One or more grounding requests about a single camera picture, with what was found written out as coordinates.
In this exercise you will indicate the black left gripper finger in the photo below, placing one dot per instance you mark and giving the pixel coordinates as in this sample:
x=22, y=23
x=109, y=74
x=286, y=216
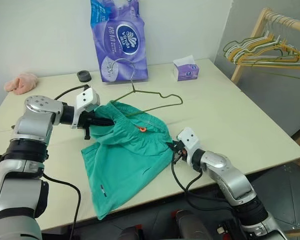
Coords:
x=103, y=121
x=87, y=133

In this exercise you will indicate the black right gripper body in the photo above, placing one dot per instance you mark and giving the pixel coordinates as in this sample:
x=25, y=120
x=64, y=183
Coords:
x=181, y=151

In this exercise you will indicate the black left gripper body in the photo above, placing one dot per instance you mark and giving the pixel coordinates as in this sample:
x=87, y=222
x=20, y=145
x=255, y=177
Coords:
x=86, y=120

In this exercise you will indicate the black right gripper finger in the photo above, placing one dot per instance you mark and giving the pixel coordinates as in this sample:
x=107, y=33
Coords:
x=172, y=145
x=176, y=149

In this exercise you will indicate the green shorts garment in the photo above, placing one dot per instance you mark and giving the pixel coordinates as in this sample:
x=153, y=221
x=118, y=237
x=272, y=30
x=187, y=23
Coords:
x=125, y=162

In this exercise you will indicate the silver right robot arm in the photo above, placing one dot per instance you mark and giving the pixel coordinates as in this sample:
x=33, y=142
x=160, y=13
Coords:
x=227, y=175

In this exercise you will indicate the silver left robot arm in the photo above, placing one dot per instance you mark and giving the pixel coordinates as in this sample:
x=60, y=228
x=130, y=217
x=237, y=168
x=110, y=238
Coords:
x=27, y=140

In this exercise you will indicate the wooden hanger rack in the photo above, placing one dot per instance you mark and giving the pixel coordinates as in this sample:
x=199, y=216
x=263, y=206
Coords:
x=261, y=18

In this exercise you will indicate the black round cap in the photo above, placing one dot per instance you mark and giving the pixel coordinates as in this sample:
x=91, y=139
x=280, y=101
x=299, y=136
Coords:
x=84, y=76

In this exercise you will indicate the purple Vinda tissue pack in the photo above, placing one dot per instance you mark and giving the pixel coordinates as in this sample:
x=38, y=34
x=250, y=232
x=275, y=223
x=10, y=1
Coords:
x=122, y=50

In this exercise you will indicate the pink cloth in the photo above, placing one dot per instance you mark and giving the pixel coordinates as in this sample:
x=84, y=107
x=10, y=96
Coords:
x=21, y=83

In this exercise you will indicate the dark rounded shape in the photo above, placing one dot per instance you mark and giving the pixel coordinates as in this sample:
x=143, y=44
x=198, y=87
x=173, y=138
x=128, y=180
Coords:
x=133, y=233
x=192, y=225

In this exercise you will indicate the small purple tissue packet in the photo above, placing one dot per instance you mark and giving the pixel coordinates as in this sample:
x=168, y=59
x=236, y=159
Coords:
x=187, y=71

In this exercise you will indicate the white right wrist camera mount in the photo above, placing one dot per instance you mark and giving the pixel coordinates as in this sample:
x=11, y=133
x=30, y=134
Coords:
x=190, y=140

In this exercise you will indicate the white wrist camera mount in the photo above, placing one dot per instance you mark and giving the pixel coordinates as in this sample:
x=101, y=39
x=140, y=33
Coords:
x=86, y=100
x=190, y=140

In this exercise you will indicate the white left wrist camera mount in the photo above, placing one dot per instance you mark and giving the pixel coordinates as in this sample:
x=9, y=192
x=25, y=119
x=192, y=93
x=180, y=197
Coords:
x=86, y=100

